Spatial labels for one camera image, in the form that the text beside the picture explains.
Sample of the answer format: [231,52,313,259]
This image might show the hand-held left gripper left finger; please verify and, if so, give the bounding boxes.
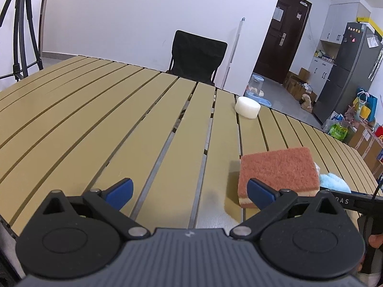
[42,178,152,241]

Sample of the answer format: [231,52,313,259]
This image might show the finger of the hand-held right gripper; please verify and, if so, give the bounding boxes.
[320,187,340,198]

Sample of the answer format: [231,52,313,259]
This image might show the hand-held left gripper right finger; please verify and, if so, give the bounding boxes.
[229,178,348,241]

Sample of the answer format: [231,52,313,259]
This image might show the teal plush toy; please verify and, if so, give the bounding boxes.
[319,172,352,194]

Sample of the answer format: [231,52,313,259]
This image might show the brown and yellow sponge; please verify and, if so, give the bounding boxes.
[237,147,321,209]

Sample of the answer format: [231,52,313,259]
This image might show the person's right hand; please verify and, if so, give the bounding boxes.
[356,233,383,287]

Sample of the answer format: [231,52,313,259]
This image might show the large cardboard box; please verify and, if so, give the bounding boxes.
[347,120,383,180]

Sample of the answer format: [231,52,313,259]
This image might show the green bag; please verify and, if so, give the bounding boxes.
[326,121,349,139]

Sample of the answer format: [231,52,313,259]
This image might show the tan slatted folding table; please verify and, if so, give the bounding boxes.
[0,55,382,237]

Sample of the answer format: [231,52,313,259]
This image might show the brown plush toy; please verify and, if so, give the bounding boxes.
[300,94,314,110]

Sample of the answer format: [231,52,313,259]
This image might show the blue gift bag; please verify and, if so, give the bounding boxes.
[353,88,378,120]

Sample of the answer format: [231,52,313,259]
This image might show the pet water dispenser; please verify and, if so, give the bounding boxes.
[245,74,272,108]

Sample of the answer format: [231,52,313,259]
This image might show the stack of cardboard boxes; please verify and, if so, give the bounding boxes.
[283,67,318,102]

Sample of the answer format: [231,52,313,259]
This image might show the grey refrigerator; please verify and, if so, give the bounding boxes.
[313,22,383,124]

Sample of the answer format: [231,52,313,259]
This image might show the white base cabinet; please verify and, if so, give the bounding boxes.
[308,57,334,88]

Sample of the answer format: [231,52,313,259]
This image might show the dark brown door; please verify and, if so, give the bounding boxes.
[254,0,312,84]

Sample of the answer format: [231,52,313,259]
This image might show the black folding chair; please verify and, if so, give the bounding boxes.
[165,30,228,87]

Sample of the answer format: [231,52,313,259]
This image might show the yellow box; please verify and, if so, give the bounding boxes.
[357,15,383,35]

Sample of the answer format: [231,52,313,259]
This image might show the white mop handle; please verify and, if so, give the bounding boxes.
[221,17,246,90]

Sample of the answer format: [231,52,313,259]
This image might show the white wall cabinet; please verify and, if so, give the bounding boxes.
[320,2,362,44]

